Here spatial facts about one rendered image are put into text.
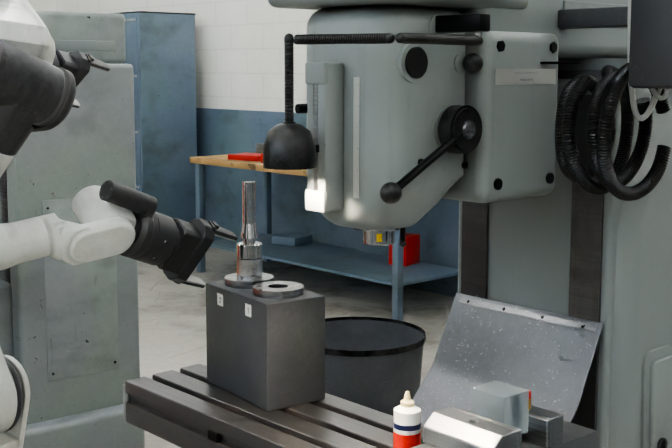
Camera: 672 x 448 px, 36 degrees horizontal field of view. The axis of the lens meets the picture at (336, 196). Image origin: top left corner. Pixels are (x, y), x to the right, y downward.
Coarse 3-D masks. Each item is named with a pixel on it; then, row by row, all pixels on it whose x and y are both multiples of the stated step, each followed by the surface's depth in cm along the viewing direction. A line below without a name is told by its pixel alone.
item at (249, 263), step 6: (240, 252) 187; (246, 252) 186; (252, 252) 187; (258, 252) 187; (240, 258) 187; (246, 258) 187; (252, 258) 187; (258, 258) 188; (240, 264) 187; (246, 264) 187; (252, 264) 187; (258, 264) 188; (240, 270) 187; (246, 270) 187; (252, 270) 187; (258, 270) 188; (240, 276) 188; (246, 276) 187; (252, 276) 187; (258, 276) 188
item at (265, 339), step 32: (224, 288) 186; (256, 288) 179; (288, 288) 179; (224, 320) 186; (256, 320) 176; (288, 320) 176; (320, 320) 180; (224, 352) 187; (256, 352) 177; (288, 352) 177; (320, 352) 181; (224, 384) 187; (256, 384) 178; (288, 384) 177; (320, 384) 181
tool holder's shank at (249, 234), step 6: (246, 186) 186; (252, 186) 186; (246, 192) 186; (252, 192) 187; (246, 198) 186; (252, 198) 187; (246, 204) 187; (252, 204) 187; (246, 210) 187; (252, 210) 187; (246, 216) 187; (252, 216) 187; (246, 222) 187; (252, 222) 187; (246, 228) 187; (252, 228) 187; (246, 234) 187; (252, 234) 187; (246, 240) 188; (252, 240) 188
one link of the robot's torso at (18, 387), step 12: (0, 348) 173; (0, 360) 172; (0, 372) 171; (12, 372) 173; (0, 384) 170; (12, 384) 172; (0, 396) 170; (12, 396) 172; (0, 408) 170; (12, 408) 172; (0, 420) 171; (12, 420) 173; (0, 432) 174
